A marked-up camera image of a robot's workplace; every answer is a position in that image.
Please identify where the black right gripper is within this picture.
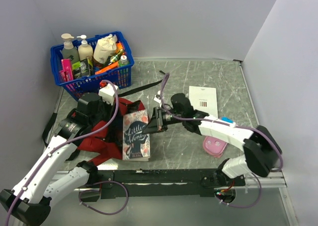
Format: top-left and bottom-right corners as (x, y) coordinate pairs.
(142, 106), (185, 135)

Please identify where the Little Women book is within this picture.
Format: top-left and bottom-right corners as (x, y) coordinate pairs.
(122, 110), (150, 161)

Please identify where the red backpack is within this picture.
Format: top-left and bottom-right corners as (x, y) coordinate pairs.
(41, 69), (172, 167)

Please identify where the white book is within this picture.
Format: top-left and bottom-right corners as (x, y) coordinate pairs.
(189, 86), (218, 118)

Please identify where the pink pencil case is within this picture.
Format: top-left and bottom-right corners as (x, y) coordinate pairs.
(203, 136), (228, 158)

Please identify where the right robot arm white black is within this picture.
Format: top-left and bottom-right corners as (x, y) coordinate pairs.
(143, 92), (283, 185)

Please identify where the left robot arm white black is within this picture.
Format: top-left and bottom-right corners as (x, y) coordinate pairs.
(0, 93), (119, 226)

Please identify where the beige cloth bag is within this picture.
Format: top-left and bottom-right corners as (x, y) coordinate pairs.
(93, 34), (117, 64)

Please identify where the dark green box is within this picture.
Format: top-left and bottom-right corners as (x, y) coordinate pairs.
(72, 59), (94, 79)

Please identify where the pink box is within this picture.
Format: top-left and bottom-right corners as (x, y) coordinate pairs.
(60, 59), (74, 82)

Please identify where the blue plastic basket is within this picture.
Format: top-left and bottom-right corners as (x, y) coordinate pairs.
(50, 31), (135, 102)

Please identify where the green glass bottle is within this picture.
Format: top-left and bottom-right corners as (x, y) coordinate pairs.
(109, 49), (125, 64)

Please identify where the cream pump bottle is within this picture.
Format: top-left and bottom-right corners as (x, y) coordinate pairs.
(77, 35), (93, 61)

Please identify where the grey-green pump bottle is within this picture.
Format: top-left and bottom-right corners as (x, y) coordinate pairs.
(61, 33), (80, 64)

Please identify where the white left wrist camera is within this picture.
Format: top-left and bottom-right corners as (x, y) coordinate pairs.
(98, 84), (115, 105)

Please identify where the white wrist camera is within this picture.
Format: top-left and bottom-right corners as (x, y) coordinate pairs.
(154, 94), (161, 104)
(98, 84), (115, 105)

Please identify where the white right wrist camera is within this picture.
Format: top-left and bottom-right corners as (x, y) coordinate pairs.
(154, 94), (161, 104)

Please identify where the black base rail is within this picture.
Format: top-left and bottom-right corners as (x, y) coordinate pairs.
(88, 168), (245, 199)

